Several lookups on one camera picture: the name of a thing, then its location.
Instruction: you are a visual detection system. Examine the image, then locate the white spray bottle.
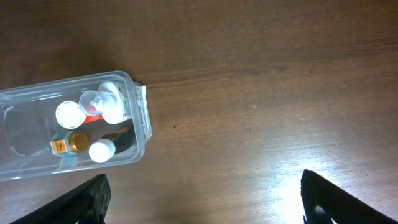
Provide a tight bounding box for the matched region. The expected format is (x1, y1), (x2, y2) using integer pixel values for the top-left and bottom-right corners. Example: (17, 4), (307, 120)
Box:
(79, 81), (132, 124)

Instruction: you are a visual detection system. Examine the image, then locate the dark bottle white cap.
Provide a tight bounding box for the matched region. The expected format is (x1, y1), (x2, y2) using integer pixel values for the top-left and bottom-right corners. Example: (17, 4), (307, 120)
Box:
(88, 128), (136, 163)

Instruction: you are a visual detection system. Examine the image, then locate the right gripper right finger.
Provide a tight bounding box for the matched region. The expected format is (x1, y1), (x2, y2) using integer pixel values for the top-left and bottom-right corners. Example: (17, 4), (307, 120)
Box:
(301, 169), (397, 224)

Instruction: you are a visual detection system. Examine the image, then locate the clear plastic container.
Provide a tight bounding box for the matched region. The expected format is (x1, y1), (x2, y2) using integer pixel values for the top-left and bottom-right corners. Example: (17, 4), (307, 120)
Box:
(1, 71), (152, 181)

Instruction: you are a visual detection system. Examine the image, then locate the small jar gold lid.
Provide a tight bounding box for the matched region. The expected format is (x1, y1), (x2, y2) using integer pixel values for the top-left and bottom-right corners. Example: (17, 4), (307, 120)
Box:
(49, 131), (90, 157)

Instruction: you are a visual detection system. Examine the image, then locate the orange tube white cap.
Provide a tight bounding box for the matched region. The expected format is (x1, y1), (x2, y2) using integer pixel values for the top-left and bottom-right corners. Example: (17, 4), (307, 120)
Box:
(55, 101), (103, 129)

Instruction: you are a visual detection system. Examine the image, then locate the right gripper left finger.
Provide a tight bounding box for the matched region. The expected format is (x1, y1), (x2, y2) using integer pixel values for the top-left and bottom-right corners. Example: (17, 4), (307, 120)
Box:
(12, 174), (111, 224)

